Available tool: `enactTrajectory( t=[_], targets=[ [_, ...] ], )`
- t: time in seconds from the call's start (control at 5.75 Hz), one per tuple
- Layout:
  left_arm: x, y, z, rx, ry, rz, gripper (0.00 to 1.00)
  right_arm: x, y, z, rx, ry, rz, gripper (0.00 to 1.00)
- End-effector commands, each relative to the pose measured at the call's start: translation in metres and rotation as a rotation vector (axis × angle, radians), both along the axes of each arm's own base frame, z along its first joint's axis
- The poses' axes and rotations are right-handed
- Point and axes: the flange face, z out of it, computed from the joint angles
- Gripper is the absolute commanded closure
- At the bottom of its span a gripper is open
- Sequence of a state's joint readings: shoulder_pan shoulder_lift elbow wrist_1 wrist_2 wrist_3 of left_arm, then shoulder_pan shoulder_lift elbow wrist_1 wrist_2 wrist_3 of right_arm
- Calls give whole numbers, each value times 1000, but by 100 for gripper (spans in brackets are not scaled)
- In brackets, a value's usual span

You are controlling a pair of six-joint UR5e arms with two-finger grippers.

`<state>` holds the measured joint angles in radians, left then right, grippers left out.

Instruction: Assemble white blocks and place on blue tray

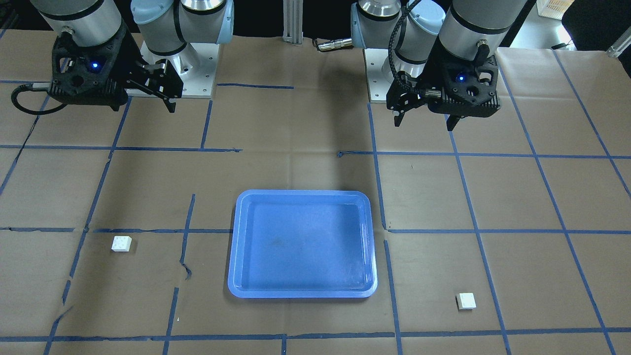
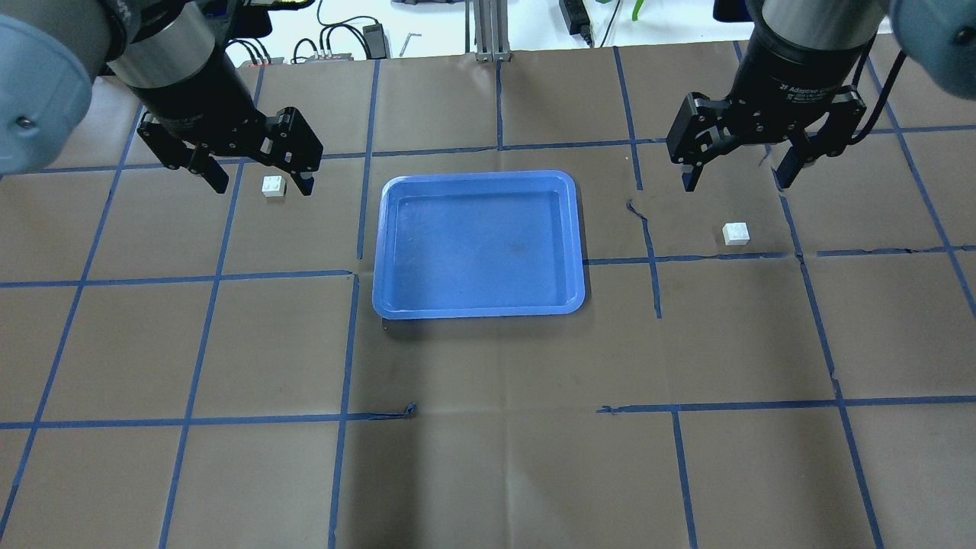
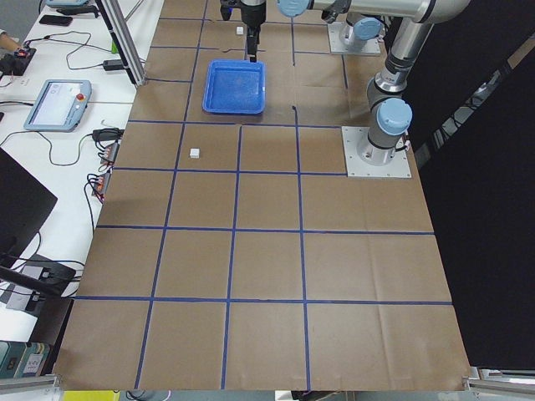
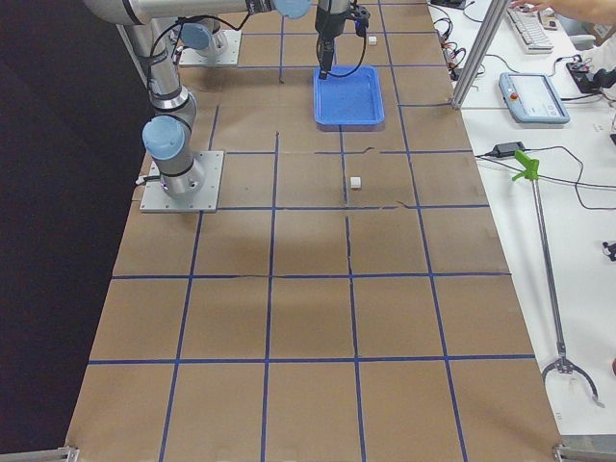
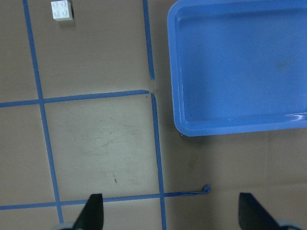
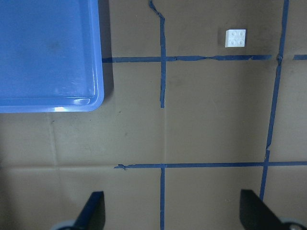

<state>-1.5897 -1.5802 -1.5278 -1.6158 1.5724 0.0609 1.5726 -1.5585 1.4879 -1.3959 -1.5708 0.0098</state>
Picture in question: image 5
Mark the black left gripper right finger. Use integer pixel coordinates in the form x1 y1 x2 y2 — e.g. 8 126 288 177
238 193 283 230

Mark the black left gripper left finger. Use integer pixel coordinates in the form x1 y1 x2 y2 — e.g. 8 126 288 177
72 194 104 230

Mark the white block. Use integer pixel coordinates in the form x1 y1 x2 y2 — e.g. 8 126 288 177
50 0 73 22

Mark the blue plastic tray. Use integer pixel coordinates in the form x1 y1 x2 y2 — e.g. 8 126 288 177
167 0 307 137

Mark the brown paper table cover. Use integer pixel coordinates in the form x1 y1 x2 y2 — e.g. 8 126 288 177
0 0 307 230

